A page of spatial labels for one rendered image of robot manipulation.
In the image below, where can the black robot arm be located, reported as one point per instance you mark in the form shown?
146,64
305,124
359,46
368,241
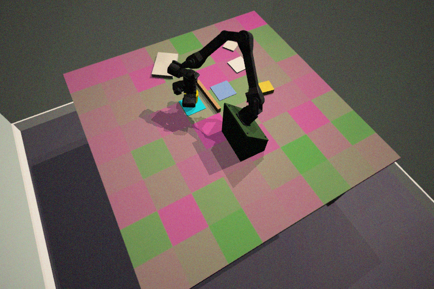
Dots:
244,39

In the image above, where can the cream flat square pad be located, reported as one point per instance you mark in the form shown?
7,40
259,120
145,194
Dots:
230,45

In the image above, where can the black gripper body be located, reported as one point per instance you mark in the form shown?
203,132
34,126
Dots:
189,100

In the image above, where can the wooden rectangular bar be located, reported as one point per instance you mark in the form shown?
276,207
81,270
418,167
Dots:
208,96

